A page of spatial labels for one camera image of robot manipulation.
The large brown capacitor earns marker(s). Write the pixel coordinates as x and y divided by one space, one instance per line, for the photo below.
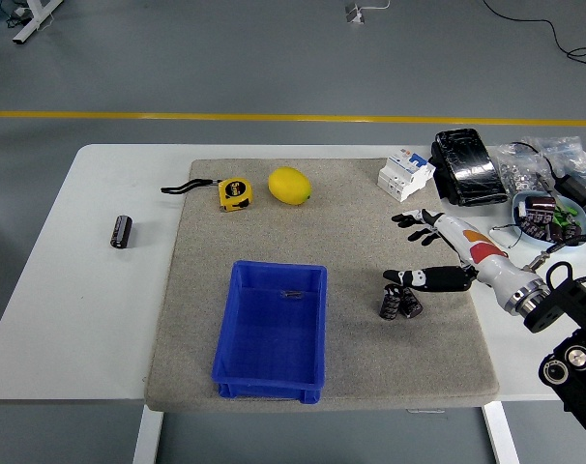
540 203

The metal floor bracket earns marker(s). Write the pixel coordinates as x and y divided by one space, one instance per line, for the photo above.
355 13

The light blue bowl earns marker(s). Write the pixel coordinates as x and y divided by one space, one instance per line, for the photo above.
525 234

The grey-brown mat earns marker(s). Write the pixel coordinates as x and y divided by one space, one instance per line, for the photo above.
360 241

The black power adapter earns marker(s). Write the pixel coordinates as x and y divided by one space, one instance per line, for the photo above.
576 191

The clear bag of blue parts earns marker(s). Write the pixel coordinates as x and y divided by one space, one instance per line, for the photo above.
566 150

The green plastic pieces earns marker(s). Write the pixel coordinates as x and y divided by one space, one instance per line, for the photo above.
564 215

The yellow lemon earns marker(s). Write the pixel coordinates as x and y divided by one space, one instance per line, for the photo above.
289 185

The yellow tape measure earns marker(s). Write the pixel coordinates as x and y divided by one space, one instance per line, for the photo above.
235 194

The clear bag of nuts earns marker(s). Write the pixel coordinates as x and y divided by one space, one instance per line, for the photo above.
518 171

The black cylindrical battery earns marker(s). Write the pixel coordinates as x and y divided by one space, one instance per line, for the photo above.
121 232
411 303
390 303

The blue plastic box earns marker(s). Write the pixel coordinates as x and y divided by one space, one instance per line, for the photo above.
273 348

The white circuit breaker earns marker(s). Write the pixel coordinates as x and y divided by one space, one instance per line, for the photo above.
403 176

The dark capacitor in bowl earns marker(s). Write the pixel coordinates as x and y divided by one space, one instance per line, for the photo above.
566 233
535 225

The black wrapped device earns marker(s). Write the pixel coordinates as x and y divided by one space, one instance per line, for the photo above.
469 166

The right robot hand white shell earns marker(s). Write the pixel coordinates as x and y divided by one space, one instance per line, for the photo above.
486 263

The white table leg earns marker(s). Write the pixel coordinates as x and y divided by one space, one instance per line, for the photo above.
147 435
502 435

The white background frame leg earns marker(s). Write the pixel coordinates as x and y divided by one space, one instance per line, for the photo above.
32 21

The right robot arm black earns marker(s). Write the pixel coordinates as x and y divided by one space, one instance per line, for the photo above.
564 299

